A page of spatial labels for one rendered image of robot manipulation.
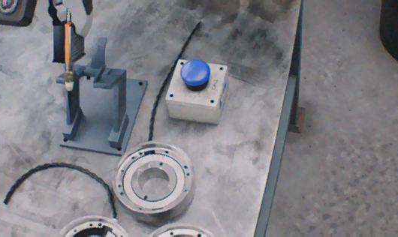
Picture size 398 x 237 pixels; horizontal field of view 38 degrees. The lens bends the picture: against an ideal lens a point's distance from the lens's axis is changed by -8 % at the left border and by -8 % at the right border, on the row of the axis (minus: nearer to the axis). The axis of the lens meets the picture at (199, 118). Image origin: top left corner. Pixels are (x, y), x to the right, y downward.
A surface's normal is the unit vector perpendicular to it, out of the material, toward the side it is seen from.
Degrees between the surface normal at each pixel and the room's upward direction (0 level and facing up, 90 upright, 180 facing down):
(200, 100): 0
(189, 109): 90
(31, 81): 0
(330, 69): 0
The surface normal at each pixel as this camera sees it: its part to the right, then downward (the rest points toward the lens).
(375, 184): -0.09, -0.55
